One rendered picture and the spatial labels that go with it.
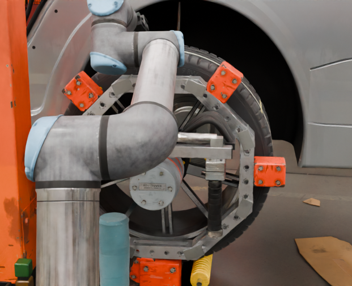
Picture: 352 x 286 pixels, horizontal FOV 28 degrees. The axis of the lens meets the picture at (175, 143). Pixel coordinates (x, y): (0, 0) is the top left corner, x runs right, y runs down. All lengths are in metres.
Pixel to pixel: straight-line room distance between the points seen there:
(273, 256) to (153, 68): 2.20
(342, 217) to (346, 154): 1.71
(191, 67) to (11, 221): 0.68
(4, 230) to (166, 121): 0.94
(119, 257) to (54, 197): 0.81
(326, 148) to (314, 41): 0.37
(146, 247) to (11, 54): 0.68
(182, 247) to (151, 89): 0.81
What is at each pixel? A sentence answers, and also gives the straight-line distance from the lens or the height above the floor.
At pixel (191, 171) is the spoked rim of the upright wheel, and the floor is 0.82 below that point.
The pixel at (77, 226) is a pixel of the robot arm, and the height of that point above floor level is 1.01.
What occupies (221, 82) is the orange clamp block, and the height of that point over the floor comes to 1.11.
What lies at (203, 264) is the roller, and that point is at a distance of 2.20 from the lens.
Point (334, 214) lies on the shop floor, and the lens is 4.21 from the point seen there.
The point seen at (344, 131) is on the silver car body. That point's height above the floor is 0.88.
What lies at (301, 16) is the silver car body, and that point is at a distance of 2.38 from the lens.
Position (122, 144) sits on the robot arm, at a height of 1.14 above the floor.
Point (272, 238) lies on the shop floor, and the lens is 3.82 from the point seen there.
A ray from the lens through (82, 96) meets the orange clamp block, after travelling 2.03.
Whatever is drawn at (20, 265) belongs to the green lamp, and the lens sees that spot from 1.96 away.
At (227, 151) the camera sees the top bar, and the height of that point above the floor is 0.97.
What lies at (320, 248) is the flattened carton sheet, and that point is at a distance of 3.70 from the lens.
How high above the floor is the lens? 1.46
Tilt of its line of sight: 15 degrees down
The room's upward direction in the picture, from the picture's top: straight up
